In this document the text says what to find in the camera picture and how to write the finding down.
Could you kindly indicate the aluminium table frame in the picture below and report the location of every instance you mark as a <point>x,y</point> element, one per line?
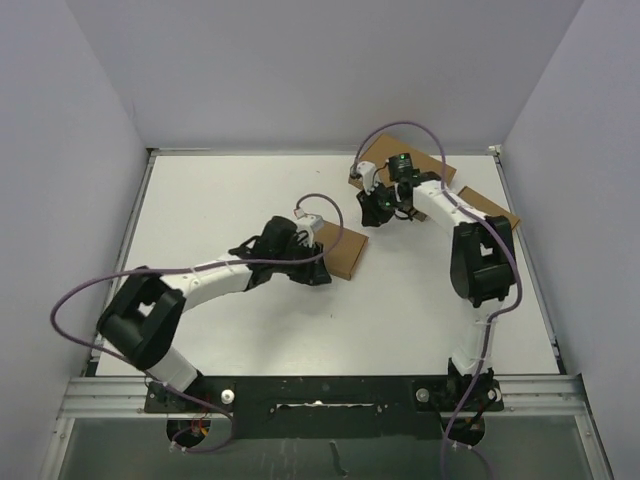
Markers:
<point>398,315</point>

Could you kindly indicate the small closed cardboard box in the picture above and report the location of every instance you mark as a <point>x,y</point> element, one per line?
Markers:
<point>482,203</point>

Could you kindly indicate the large closed cardboard box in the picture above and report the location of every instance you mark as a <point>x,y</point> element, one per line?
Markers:
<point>386,146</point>

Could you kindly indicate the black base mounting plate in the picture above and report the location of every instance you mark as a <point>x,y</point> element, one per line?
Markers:
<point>332,407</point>

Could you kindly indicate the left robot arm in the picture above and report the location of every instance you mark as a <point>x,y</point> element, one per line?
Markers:
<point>142,319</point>

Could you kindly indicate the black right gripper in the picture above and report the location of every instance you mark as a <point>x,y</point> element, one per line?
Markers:
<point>371,215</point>

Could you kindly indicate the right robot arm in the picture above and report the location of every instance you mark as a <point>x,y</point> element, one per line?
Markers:
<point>483,265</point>

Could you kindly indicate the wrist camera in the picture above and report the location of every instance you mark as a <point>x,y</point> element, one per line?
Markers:
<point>364,174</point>
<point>307,225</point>

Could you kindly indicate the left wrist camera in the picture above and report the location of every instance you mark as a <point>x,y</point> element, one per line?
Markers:
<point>307,225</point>

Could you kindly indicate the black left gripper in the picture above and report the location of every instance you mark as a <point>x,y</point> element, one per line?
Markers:
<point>312,272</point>

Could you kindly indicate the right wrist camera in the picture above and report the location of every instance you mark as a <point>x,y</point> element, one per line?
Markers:
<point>364,174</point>

